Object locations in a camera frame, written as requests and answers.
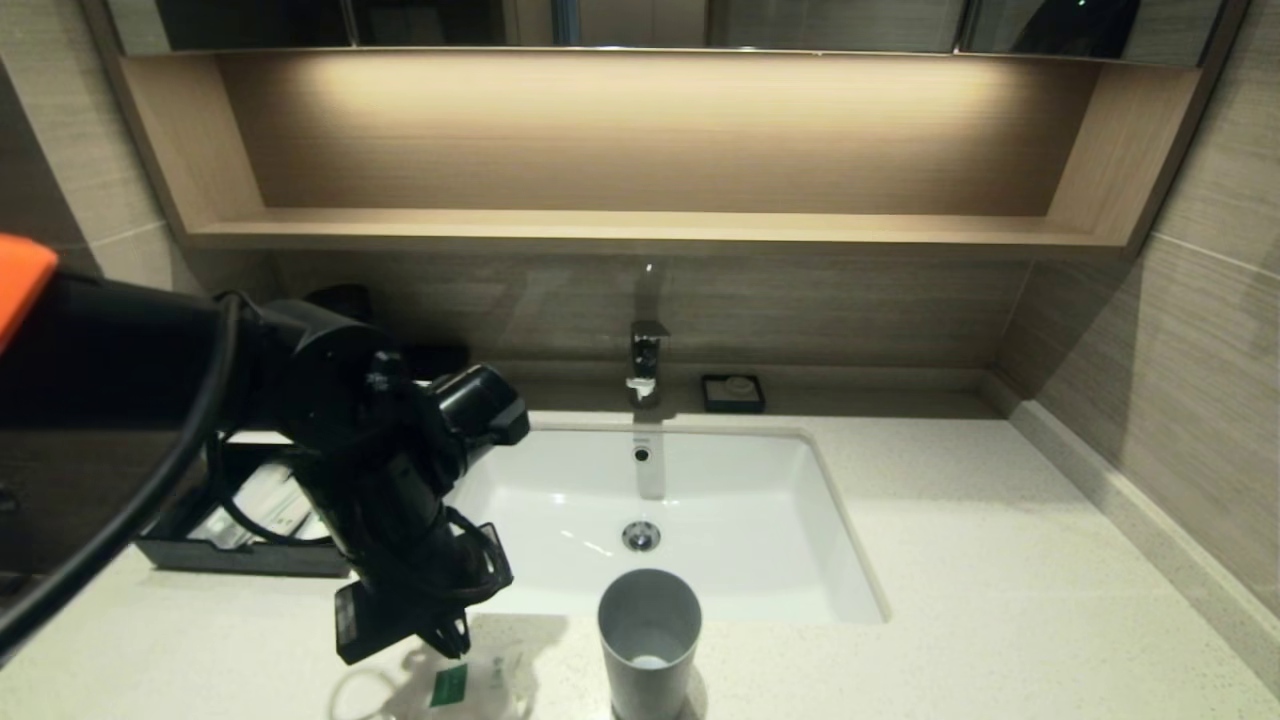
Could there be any black box drawer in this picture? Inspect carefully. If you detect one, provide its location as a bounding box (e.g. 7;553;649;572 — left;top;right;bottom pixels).
135;440;353;579

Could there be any black soap dish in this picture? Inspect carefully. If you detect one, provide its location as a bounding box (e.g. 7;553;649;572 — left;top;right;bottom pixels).
700;373;767;414

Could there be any mirror cabinet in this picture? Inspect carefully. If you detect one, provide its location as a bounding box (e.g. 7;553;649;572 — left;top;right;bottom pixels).
105;0;1226;66

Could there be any square white sachet green label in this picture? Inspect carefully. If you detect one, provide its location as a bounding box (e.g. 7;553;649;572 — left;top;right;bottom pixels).
385;645;541;720

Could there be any black cylindrical cup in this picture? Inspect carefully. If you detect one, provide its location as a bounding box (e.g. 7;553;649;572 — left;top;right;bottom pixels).
305;284;373;313

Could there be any white paper sachet packet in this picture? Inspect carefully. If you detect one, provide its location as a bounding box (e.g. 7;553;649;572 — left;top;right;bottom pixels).
238;465;323;541

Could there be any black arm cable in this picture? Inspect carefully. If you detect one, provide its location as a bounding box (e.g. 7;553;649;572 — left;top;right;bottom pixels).
0;290;247;651

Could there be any wooden wall shelf niche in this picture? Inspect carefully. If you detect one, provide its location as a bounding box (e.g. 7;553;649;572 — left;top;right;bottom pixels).
85;50;1251;261

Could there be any beige stone backsplash strip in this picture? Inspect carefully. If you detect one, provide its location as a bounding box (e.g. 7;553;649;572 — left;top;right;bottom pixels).
985;370;1280;691

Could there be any grey tumbler cup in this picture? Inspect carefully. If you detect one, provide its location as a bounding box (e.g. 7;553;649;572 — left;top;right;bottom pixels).
598;568;704;720

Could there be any chrome sink faucet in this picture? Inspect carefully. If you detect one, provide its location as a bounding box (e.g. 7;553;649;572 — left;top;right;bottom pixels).
626;320;671;409

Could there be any white ceramic sink basin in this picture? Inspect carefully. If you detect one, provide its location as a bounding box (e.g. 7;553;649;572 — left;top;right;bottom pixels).
440;412;889;626

